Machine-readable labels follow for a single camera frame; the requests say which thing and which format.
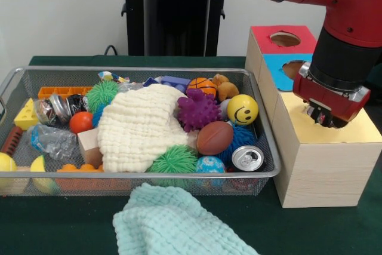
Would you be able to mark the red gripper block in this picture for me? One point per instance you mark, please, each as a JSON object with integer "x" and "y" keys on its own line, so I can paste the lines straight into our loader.
{"x": 331, "y": 103}

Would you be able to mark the cream knitted cloth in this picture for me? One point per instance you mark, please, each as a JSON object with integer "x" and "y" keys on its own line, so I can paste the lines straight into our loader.
{"x": 140, "y": 129}

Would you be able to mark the mint green knitted cloth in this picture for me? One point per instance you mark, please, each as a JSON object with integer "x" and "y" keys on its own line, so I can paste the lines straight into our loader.
{"x": 173, "y": 222}

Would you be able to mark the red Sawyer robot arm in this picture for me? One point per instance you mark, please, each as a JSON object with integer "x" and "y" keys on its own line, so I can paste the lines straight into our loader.
{"x": 346, "y": 4}

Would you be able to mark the wooden box with three holes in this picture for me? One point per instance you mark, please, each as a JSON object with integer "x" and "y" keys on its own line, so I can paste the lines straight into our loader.
{"x": 322, "y": 171}

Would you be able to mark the yellow smiley face ball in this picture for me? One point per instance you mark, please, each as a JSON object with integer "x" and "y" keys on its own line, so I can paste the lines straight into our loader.
{"x": 242, "y": 110}

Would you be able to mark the silver drink can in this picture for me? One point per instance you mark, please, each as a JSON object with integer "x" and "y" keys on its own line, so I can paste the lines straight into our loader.
{"x": 248, "y": 159}

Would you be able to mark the brown toy football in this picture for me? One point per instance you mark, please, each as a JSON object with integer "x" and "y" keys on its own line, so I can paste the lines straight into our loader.
{"x": 214, "y": 138}

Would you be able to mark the orange toy basketball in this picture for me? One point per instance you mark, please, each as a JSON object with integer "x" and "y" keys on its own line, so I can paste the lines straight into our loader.
{"x": 203, "y": 86}

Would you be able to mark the purple spiky ball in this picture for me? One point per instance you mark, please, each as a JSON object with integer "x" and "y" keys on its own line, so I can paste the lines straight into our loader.
{"x": 199, "y": 111}

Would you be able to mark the green spiky ball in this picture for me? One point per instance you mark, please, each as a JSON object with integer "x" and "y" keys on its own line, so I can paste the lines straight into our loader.
{"x": 173, "y": 162}
{"x": 103, "y": 95}

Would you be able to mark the plain wooden block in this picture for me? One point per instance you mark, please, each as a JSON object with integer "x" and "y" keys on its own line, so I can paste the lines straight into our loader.
{"x": 91, "y": 147}

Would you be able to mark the red ball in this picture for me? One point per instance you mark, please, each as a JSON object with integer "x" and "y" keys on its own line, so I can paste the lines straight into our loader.
{"x": 82, "y": 122}

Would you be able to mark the orange toy brick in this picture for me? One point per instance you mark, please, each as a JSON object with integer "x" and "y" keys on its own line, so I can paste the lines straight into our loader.
{"x": 80, "y": 169}

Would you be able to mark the orange plastic tray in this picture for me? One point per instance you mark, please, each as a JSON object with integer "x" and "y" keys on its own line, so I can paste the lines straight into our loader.
{"x": 59, "y": 91}

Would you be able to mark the yellow cheese wedge toy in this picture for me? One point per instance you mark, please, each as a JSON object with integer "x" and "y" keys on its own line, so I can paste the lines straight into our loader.
{"x": 27, "y": 116}

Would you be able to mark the plain yellow ball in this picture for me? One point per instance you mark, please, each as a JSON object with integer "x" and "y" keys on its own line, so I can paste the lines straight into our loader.
{"x": 7, "y": 162}

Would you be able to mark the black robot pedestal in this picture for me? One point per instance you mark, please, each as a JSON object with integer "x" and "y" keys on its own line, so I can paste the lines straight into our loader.
{"x": 173, "y": 16}

